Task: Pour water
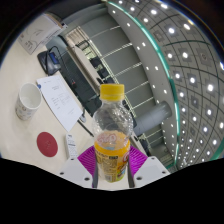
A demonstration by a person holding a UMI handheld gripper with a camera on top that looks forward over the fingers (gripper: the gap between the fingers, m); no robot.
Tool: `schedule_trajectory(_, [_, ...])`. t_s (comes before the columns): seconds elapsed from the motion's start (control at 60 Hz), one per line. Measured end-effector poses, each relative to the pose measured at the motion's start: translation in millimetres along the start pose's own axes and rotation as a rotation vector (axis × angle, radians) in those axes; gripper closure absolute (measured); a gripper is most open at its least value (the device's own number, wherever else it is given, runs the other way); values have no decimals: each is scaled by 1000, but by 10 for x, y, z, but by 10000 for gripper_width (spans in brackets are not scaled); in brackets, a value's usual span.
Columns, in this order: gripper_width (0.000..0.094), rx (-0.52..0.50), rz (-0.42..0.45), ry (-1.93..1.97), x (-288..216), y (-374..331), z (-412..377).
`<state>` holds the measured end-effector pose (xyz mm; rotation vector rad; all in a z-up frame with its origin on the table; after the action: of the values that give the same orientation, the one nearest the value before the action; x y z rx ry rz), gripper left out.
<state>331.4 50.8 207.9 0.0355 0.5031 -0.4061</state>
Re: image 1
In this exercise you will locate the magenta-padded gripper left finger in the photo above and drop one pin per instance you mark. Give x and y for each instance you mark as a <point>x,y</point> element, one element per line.
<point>75,171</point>

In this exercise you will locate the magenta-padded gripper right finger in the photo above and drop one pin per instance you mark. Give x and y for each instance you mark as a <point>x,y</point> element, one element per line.
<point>150,170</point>

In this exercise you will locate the yellow-capped clear drink bottle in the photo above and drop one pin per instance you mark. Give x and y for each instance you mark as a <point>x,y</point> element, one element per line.
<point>111,133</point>

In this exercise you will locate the white remote control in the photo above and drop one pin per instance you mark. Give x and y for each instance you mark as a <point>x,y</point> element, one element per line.
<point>71,146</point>

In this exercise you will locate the flat round red coaster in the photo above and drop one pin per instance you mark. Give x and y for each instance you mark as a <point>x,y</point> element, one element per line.
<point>47,144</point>

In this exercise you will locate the grey round column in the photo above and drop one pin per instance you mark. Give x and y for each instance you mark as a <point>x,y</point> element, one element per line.
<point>151,119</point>

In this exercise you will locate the printed white paper sheet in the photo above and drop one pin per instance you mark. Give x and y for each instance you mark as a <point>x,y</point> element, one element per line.
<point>61,100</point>

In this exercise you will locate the white patterned cup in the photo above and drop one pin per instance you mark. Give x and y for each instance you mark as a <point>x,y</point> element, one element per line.
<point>28,101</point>

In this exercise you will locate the long curved conference desk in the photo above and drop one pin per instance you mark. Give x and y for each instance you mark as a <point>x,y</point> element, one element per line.
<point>78,83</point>

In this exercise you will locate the round ceiling lights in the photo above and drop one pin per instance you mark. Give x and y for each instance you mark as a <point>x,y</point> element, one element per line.
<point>192,80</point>

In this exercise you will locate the black conference microphone unit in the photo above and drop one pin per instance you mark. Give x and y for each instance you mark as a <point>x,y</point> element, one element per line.
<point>48,61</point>

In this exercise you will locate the white printed carton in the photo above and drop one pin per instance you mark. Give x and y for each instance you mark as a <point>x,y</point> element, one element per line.
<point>40,33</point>

